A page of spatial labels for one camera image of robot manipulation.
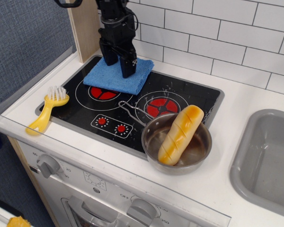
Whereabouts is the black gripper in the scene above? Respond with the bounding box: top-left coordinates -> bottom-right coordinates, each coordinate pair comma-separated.
98,20 -> 137,78

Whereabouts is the blue cloth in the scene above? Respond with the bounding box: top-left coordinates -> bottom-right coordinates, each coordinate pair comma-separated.
83,58 -> 154,95

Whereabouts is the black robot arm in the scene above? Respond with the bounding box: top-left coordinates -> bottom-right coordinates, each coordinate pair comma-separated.
97,0 -> 138,78

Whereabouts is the black toy stove top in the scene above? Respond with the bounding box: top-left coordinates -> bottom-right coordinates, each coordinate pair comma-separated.
35,55 -> 225,161

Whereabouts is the yellow dish brush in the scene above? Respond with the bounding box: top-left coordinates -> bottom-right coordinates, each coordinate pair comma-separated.
25,86 -> 70,135

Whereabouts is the toy bread loaf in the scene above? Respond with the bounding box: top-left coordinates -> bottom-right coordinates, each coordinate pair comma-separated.
158,105 -> 204,166

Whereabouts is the grey left oven knob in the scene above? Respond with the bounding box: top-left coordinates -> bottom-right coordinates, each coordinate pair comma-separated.
36,154 -> 60,179

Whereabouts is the grey oven knob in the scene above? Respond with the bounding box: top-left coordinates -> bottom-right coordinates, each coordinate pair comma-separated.
127,199 -> 157,222
36,154 -> 60,179

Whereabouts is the white toy oven front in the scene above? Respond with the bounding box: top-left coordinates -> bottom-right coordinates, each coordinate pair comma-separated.
17,139 -> 204,227

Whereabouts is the grey right oven knob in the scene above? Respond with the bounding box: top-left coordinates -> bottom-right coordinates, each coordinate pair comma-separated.
127,199 -> 157,222

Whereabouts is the grey sink basin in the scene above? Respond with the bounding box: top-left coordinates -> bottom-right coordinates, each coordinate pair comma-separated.
230,109 -> 284,216

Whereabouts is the yellow object bottom left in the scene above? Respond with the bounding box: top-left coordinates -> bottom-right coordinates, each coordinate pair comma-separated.
7,216 -> 31,227

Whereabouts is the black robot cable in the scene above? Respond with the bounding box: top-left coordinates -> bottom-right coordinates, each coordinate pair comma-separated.
54,0 -> 83,8

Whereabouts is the steel saucepan with handle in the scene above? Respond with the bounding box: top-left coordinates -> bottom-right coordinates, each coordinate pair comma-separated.
118,100 -> 213,176

